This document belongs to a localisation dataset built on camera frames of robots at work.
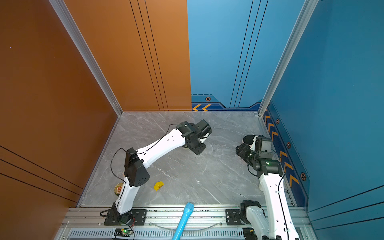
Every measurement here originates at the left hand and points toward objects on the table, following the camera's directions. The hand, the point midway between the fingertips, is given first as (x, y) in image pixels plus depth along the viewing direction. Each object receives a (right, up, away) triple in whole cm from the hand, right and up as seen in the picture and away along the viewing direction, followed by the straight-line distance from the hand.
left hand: (200, 148), depth 83 cm
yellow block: (-23, -20, -1) cm, 31 cm away
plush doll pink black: (+31, +4, +12) cm, 34 cm away
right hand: (+20, 0, -6) cm, 21 cm away
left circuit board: (-37, -38, -12) cm, 55 cm away
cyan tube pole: (-7, -30, -11) cm, 32 cm away
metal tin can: (-41, -18, -11) cm, 46 cm away
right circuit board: (+23, -39, -12) cm, 47 cm away
